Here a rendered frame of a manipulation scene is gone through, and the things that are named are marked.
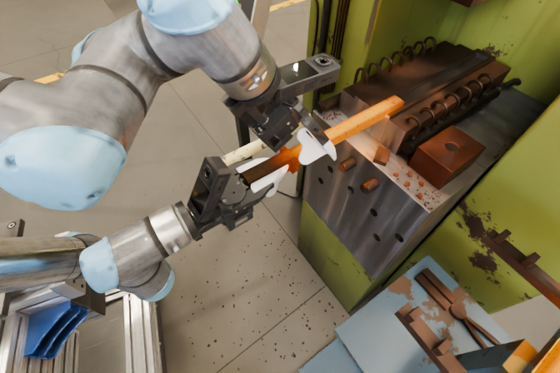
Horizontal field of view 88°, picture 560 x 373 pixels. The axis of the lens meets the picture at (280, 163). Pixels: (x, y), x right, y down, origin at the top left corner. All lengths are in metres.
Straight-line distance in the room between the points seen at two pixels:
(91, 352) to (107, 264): 0.91
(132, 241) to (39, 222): 1.59
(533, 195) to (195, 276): 1.32
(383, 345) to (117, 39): 0.70
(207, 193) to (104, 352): 1.00
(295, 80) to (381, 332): 0.55
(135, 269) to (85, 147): 0.30
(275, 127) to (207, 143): 1.60
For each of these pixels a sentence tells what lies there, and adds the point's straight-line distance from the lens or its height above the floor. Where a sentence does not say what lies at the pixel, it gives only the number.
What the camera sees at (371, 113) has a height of 1.01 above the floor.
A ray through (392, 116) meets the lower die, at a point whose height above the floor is 1.00.
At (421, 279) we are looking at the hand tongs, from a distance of 0.79.
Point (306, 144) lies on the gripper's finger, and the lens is 0.47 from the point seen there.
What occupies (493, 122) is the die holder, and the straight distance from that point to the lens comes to 0.94.
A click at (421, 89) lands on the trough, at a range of 0.83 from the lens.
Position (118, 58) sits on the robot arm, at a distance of 0.33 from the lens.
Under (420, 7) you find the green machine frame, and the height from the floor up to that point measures 1.08.
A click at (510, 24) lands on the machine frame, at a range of 1.07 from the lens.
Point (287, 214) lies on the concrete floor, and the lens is 1.64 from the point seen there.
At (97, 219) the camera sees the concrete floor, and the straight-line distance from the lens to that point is 1.91.
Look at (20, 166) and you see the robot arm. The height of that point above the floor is 1.29.
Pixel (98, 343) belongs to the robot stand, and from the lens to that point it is 1.40.
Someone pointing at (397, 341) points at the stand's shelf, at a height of 0.74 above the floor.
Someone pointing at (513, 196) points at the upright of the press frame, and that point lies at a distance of 0.82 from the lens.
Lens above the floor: 1.44
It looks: 51 degrees down
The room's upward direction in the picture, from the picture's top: straight up
